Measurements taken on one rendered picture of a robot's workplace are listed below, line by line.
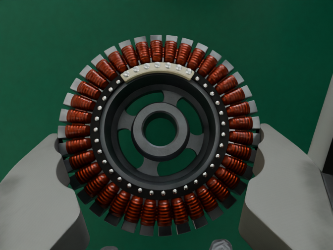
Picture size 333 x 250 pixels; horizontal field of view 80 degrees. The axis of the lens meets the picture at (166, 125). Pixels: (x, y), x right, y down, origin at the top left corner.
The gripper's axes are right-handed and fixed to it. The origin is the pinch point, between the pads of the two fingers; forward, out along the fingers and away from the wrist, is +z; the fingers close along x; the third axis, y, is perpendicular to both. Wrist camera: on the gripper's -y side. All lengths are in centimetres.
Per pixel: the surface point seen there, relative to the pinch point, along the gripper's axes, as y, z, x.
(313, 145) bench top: 5.8, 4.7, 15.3
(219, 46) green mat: -3.2, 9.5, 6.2
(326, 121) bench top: 3.8, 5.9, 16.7
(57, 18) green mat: -6.1, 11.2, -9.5
